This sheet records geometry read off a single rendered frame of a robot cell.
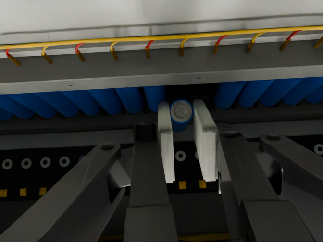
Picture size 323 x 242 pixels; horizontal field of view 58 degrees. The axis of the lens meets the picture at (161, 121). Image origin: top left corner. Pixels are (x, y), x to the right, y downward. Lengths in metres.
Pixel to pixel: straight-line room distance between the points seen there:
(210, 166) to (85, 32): 0.11
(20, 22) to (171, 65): 0.09
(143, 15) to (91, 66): 0.05
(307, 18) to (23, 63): 0.17
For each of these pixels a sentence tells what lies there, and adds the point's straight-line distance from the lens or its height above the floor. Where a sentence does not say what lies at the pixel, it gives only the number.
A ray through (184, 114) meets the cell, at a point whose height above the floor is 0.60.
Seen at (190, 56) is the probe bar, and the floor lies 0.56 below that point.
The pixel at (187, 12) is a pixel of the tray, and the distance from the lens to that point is 0.17.
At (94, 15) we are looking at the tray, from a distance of 0.17.
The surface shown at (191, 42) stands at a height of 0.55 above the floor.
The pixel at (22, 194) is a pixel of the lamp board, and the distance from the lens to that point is 0.34.
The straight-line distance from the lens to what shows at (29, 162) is 0.34.
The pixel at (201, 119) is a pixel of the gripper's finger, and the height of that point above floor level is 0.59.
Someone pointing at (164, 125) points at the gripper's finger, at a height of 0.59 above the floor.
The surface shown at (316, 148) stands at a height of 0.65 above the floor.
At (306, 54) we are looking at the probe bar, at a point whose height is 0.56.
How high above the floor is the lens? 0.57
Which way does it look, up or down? 8 degrees up
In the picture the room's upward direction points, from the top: 177 degrees clockwise
